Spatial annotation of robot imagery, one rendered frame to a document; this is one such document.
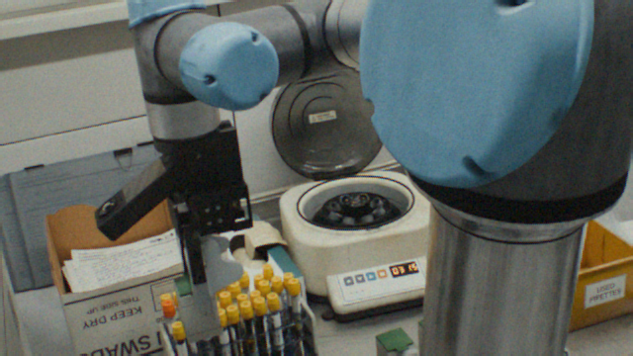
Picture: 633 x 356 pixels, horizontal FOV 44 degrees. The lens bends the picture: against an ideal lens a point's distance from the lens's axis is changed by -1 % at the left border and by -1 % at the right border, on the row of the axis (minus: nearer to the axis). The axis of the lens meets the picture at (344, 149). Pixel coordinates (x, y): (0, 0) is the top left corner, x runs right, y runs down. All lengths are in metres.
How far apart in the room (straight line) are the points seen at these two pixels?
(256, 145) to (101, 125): 0.29
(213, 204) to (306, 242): 0.40
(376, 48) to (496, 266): 0.13
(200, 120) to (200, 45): 0.14
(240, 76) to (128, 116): 0.75
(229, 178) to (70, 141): 0.60
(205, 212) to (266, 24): 0.24
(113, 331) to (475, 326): 0.81
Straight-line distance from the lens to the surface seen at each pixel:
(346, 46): 0.70
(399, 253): 1.25
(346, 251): 1.22
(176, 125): 0.80
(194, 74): 0.68
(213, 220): 0.86
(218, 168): 0.84
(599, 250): 1.30
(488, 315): 0.43
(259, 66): 0.68
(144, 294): 1.15
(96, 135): 1.41
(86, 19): 1.32
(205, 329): 0.93
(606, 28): 0.34
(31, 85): 1.38
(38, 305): 1.43
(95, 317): 1.16
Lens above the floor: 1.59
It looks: 23 degrees down
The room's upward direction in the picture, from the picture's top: 5 degrees counter-clockwise
